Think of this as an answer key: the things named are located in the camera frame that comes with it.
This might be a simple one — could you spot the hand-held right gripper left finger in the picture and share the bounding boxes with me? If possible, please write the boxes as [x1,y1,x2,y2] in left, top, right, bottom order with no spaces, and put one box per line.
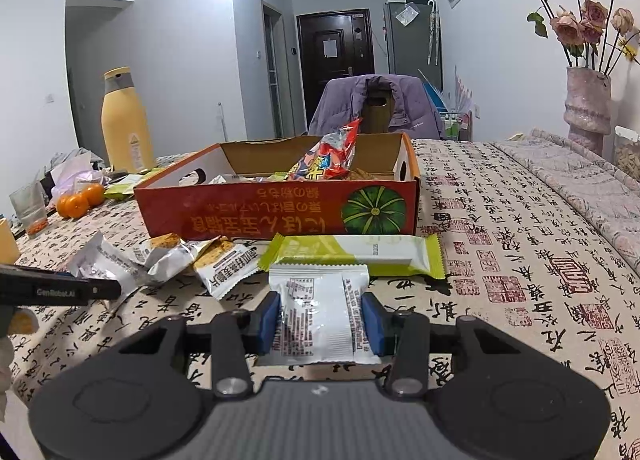
[117,292,281,400]

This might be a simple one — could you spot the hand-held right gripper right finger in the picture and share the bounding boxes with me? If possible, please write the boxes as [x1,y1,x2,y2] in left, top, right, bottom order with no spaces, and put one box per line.
[361,292,523,400]

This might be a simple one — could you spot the crinkled silver snack packet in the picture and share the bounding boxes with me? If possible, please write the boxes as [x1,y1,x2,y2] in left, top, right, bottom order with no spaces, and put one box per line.
[67,231,151,301]

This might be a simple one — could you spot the orange cardboard box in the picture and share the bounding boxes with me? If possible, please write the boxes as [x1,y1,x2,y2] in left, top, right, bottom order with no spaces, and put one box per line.
[134,132,422,241]

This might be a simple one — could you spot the orange chip bag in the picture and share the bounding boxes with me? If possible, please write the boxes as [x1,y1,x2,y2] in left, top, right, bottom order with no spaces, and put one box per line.
[287,119,362,181]

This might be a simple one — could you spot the silver packet with orange picture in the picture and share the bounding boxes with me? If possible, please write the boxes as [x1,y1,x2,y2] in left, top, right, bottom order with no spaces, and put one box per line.
[192,237,261,301]
[147,234,221,283]

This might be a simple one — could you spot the clear glass cup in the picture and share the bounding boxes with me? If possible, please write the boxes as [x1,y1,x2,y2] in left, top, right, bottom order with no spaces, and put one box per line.
[9,182,49,239]

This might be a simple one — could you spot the green white long snack packet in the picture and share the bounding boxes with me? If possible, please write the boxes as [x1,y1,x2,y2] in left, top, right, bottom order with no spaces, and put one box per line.
[259,233,447,281]

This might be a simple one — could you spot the white plastic bag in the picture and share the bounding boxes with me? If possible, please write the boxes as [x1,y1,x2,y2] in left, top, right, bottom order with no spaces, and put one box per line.
[47,147,108,201]

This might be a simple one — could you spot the yellow bottle with grey neck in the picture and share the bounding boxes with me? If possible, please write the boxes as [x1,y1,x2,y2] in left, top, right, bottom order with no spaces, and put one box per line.
[101,67,157,175]

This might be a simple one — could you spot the wooden chair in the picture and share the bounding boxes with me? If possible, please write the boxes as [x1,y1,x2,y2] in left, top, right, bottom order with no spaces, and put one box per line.
[362,80,396,135]

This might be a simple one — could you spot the purple jacket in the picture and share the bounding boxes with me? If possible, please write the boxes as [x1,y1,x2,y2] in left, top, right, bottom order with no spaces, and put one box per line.
[308,74,445,141]

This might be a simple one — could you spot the beige quilted blanket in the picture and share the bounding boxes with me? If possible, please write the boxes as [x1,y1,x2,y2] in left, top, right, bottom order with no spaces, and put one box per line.
[492,129,640,275]

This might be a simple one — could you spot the grey interior door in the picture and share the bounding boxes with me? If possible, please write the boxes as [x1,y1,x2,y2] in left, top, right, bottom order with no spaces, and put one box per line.
[262,2,296,138]

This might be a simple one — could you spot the dark entrance door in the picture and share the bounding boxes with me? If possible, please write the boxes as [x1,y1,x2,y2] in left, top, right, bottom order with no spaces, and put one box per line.
[296,10,376,125]

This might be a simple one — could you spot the grey refrigerator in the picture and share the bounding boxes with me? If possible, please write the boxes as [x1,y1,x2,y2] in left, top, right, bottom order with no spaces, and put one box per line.
[384,0,443,90]

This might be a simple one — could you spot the white folded umbrella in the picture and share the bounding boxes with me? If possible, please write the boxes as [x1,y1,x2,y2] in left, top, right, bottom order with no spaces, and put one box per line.
[426,0,442,65]

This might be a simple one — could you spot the glass jar with grains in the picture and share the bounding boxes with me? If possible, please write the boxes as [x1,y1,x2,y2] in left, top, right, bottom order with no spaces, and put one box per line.
[614,126,640,171]

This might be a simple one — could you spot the pink ribbed vase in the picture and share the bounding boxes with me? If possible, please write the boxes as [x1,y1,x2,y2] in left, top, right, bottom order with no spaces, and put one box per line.
[564,66,613,155]

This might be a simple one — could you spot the dried pink roses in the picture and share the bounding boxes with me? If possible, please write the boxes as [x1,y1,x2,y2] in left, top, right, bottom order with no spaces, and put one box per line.
[500,0,640,75]

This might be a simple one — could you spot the yellow flower branches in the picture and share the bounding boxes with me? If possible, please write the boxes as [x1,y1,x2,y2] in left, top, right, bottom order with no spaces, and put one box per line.
[617,30,640,63]

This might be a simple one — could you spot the wire rack with papers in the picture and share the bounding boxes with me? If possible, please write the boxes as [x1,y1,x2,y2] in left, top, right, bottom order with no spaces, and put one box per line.
[417,67,476,141]

